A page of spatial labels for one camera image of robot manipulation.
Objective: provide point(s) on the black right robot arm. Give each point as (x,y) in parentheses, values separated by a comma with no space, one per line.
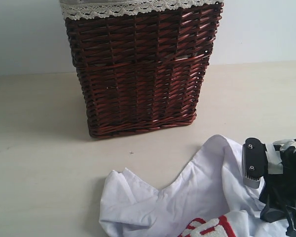
(279,191)

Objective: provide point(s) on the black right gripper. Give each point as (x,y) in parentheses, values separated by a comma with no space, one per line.
(279,192)

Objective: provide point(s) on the dark brown wicker basket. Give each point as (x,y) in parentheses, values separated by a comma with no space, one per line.
(142,73)

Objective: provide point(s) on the cream lace basket liner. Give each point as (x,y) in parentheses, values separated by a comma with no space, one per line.
(90,9)

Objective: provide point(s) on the white t-shirt with red print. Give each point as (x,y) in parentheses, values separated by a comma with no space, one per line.
(208,199)

